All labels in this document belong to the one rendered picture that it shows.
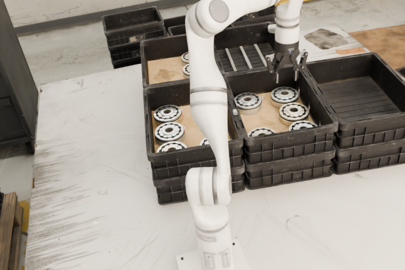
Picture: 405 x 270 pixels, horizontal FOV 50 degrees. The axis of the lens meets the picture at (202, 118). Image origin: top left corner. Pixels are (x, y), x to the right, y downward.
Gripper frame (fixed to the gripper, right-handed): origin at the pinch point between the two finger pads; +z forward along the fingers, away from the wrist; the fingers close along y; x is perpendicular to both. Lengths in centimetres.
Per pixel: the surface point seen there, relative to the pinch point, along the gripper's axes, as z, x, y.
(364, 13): 101, 245, 146
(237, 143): 7.8, -20.6, -20.4
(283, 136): 8.1, -20.3, -6.1
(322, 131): 8.4, -20.1, 6.1
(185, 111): 17.8, 13.6, -34.2
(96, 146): 31, 17, -71
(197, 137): 17.7, -3.2, -31.7
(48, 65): 103, 230, -146
